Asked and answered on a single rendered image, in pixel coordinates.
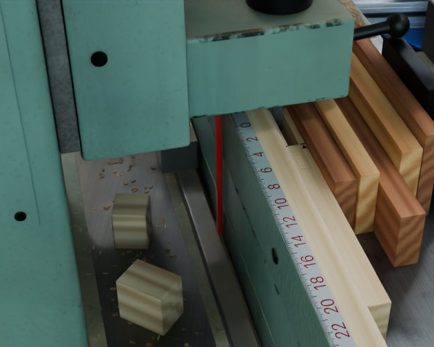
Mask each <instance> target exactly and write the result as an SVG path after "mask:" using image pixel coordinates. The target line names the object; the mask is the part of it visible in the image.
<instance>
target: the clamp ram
mask: <svg viewBox="0 0 434 347"><path fill-rule="evenodd" d="M382 56H383V57H384V58H385V59H386V61H387V62H388V63H389V65H390V66H391V67H392V68H393V70H394V71H395V73H396V74H397V75H398V76H399V77H400V79H401V80H402V82H403V83H404V84H405V86H407V88H408V89H409V91H410V92H411V93H412V95H414V97H415V98H416V99H417V101H418V102H419V104H420V105H421V106H422V107H423V108H424V110H425V111H426V113H427V114H428V115H429V116H430V117H431V119H432V120H433V122H434V73H433V72H432V71H431V70H430V69H429V67H428V66H427V65H426V64H425V62H423V60H422V59H421V58H420V57H419V56H418V54H417V53H416V52H415V50H414V49H413V48H412V47H411V46H410V45H409V44H408V43H407V41H406V40H405V39H404V37H400V38H394V37H391V36H390V35H389V34H385V35H384V37H383V44H382Z"/></svg>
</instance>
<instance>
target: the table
mask: <svg viewBox="0 0 434 347"><path fill-rule="evenodd" d="M370 40H371V42H372V43H373V44H374V46H375V47H376V48H377V49H378V50H379V52H380V53H381V54H382V44H383V38H382V37H381V36H380V35H379V36H376V37H375V38H370ZM191 121H192V124H193V126H194V129H195V132H196V135H197V137H198V140H199V143H200V146H201V148H202V151H203V153H204V156H205V159H206V161H207V164H208V167H209V170H210V172H211V175H212V178H213V179H214V183H215V184H216V169H215V136H214V131H213V128H212V126H211V123H210V121H209V118H208V116H206V117H200V118H191ZM222 165H223V206H224V209H225V212H226V214H227V217H228V220H229V223H230V225H231V228H232V231H233V233H234V236H235V239H236V241H237V244H238V247H239V249H240V252H241V255H242V258H243V260H244V263H245V266H246V268H247V271H248V274H249V276H250V279H251V282H252V284H253V286H254V290H255V292H256V295H257V297H258V301H259V302H260V306H261V308H262V311H263V313H264V316H265V319H266V321H267V325H268V327H269V330H270V332H271V336H272V337H273V341H274V343H275V345H276V347H301V346H300V343H299V341H298V338H297V336H296V333H295V331H294V329H293V326H292V324H291V321H290V319H289V316H288V314H287V311H286V308H285V305H284V304H283V302H282V299H281V296H280V294H279V292H278V289H277V286H276V283H275V282H274V279H273V276H272V274H271V271H270V270H269V267H268V264H267V261H266V259H265V257H264V254H263V252H262V249H261V247H260V244H259V242H258V239H257V237H256V234H255V232H254V229H253V227H252V225H251V222H250V220H249V217H248V215H247V212H246V210H245V207H244V204H243V203H242V200H241V198H240V195H239V193H238V190H237V188H236V185H235V182H234V179H233V178H232V175H231V172H230V170H229V167H228V166H227V163H226V160H225V157H224V156H223V153H222ZM355 236H356V238H357V239H358V242H359V243H360V245H361V247H362V249H363V250H364V252H365V254H366V256H367V258H368V259H369V261H370V263H371V266H372V267H373V269H374V271H375V273H376V274H377V276H378V278H379V280H380V282H381V283H382V285H383V287H384V290H385V291H386V293H387V295H388V296H389V299H390V300H391V309H390V314H389V323H388V328H387V333H386V341H385V342H386V344H387V346H388V347H434V185H433V192H432V196H431V203H430V208H429V213H428V215H426V217H425V222H424V230H423V234H422V241H421V246H420V254H419V258H418V263H417V264H410V265H405V266H398V267H394V266H393V265H392V263H391V261H390V259H389V258H388V256H387V254H386V253H385V251H384V249H383V248H382V245H381V244H380V242H379V240H378V239H377V237H376V235H375V234H374V232H373V231H372V232H368V233H360V234H355Z"/></svg>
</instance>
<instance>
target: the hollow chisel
mask: <svg viewBox="0 0 434 347"><path fill-rule="evenodd" d="M269 110H270V112H271V114H272V116H273V118H274V119H275V121H276V123H277V125H278V127H279V129H280V131H281V133H282V106H278V107H270V108H269Z"/></svg>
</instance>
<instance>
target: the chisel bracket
mask: <svg viewBox="0 0 434 347"><path fill-rule="evenodd" d="M185 24H186V41H187V73H188V90H189V119H191V118H200V117H206V116H215V115H220V114H229V113H234V112H243V111H249V110H255V109H264V108H269V107H278V106H283V105H293V104H298V103H307V102H312V101H322V100H327V99H332V98H342V97H345V96H347V95H348V93H349V78H350V70H351V55H352V47H353V32H354V24H355V20H354V18H353V17H352V15H351V14H350V13H349V11H348V10H347V9H346V8H345V6H344V5H343V4H342V2H341V1H340V0H313V3H312V4H311V6H310V7H309V8H307V9H306V10H304V11H302V12H299V13H295V14H288V15H272V14H264V13H261V12H258V11H255V10H253V9H252V8H250V7H249V6H248V5H247V3H246V0H185Z"/></svg>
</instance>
